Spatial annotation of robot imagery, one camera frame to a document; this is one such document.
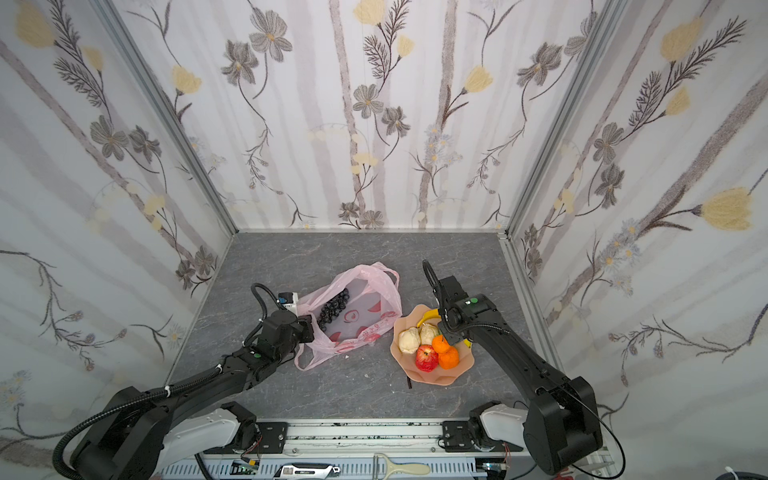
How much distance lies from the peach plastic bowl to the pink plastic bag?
3 cm

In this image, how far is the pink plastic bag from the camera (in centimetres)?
85

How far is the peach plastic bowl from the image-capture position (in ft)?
2.67
